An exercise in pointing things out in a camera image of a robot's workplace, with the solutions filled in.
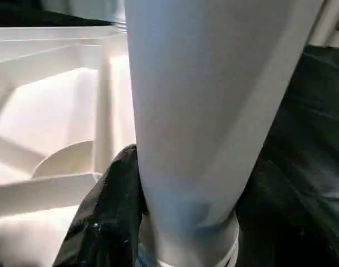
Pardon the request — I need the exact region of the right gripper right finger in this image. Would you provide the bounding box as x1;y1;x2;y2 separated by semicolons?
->
235;184;326;267

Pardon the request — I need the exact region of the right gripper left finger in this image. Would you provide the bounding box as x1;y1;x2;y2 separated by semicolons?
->
52;144;149;267

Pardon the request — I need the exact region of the white plastic table top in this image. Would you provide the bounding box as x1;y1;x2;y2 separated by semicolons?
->
0;24;137;267

